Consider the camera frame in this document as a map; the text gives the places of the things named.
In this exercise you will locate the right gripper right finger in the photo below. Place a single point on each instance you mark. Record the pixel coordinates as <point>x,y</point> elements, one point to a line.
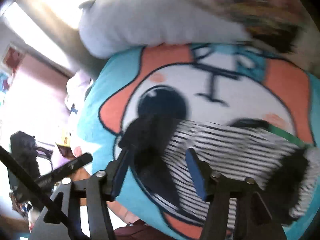
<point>200,172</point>

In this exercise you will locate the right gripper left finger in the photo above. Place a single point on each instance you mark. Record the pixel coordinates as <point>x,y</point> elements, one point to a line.
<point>116,172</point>

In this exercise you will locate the black white striped pants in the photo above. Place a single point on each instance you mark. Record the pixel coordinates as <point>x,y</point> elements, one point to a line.
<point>282,165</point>

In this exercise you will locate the teal cartoon print blanket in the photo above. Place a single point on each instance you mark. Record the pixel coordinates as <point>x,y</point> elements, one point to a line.
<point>217,83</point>

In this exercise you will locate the white plain pillow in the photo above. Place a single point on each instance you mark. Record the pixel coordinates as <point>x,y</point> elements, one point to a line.
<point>110,26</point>

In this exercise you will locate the cream floral print pillow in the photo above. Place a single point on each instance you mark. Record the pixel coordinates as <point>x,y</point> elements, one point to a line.
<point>279,24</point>

